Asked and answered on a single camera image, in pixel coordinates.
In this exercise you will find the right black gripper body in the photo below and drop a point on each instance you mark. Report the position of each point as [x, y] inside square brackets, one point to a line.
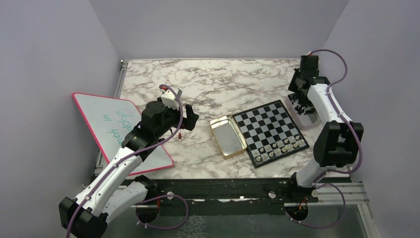
[294, 84]

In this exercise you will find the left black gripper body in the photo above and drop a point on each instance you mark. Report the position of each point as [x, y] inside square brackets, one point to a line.
[172, 119]

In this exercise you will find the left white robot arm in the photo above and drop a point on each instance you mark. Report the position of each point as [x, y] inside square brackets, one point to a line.
[89, 213]

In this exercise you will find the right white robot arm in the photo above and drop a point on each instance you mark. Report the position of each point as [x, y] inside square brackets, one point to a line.
[339, 141]

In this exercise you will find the white box of black pieces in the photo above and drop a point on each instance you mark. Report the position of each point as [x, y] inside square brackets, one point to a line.
[302, 112]

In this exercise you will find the red framed whiteboard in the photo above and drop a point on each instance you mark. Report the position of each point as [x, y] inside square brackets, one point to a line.
[108, 119]

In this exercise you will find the gold metal tin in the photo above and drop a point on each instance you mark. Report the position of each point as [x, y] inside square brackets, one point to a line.
[228, 136]

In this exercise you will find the black white chessboard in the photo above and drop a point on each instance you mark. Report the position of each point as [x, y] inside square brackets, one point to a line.
[271, 127]

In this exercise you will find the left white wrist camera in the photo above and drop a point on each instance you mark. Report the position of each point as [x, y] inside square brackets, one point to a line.
[169, 99]

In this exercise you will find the black table front rail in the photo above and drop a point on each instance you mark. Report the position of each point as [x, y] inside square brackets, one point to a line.
[209, 197]

